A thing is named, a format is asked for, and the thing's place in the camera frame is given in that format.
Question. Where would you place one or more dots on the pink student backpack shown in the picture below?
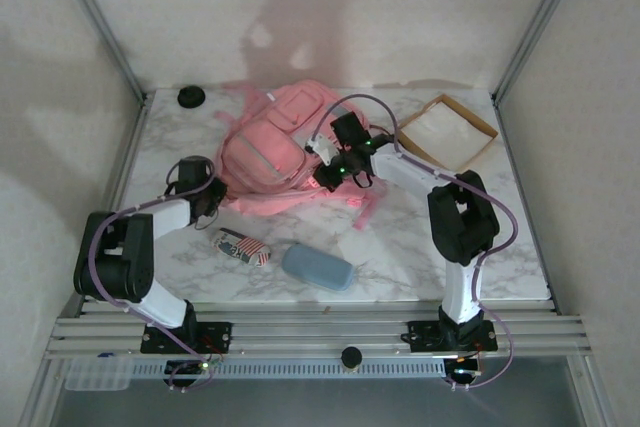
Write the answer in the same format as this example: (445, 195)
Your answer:
(270, 152)

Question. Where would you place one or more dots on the blue grey pencil case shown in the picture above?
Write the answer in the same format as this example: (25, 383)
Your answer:
(317, 269)

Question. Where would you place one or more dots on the shallow cardboard tray box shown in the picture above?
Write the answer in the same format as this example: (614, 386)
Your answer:
(450, 134)

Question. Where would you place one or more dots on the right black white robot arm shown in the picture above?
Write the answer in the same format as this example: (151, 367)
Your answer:
(462, 222)

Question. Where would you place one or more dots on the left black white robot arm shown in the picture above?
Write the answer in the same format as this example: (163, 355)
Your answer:
(122, 267)

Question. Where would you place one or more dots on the flag print fabric pouch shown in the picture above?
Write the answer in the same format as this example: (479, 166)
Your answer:
(242, 247)

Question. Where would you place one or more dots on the black round cap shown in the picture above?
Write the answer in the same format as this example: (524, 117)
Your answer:
(190, 97)

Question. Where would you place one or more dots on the left small circuit board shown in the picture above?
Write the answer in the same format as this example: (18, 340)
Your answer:
(187, 371)

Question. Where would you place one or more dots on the small circuit board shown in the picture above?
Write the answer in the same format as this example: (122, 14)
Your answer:
(465, 372)
(187, 371)

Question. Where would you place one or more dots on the black round knob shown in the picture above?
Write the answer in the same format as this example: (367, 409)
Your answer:
(351, 358)

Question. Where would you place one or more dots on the clear plastic organizer box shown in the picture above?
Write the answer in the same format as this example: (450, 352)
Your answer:
(97, 374)

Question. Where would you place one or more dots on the right small circuit board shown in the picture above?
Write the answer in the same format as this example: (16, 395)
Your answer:
(465, 372)

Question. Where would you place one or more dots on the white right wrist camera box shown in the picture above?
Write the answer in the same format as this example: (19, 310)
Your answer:
(322, 147)

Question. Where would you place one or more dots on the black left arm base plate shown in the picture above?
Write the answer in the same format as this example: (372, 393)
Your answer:
(220, 337)

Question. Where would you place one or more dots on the aluminium rail beam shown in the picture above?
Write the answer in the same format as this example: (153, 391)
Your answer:
(320, 334)

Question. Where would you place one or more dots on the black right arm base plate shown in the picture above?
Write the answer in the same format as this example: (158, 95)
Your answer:
(425, 334)

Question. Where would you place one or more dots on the aluminium left frame post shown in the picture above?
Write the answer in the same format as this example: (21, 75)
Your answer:
(100, 27)

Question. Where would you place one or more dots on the aluminium frame post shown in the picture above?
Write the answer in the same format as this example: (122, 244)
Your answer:
(100, 27)
(540, 22)

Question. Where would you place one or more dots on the aluminium right frame post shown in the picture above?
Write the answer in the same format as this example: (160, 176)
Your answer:
(540, 22)

